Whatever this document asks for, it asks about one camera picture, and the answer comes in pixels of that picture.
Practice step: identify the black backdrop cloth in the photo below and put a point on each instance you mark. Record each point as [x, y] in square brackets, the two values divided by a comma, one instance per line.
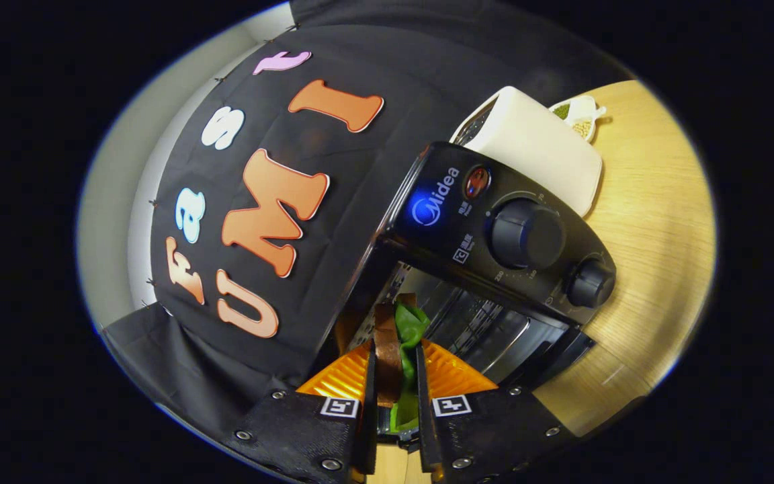
[373, 175]

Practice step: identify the white divided bean dish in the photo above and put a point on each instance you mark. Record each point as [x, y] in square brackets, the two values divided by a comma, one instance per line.
[582, 117]

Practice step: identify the black toaster oven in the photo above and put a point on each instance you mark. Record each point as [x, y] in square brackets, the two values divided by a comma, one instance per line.
[441, 195]

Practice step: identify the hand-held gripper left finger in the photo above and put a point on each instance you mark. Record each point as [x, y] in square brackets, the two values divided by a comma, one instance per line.
[368, 403]

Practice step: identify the white toaster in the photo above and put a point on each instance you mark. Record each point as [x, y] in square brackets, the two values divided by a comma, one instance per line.
[535, 148]

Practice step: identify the toast sandwich with lettuce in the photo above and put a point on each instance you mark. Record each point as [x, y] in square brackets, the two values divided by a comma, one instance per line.
[388, 349]

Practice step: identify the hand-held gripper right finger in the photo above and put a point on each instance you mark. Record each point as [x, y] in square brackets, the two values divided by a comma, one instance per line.
[425, 417]

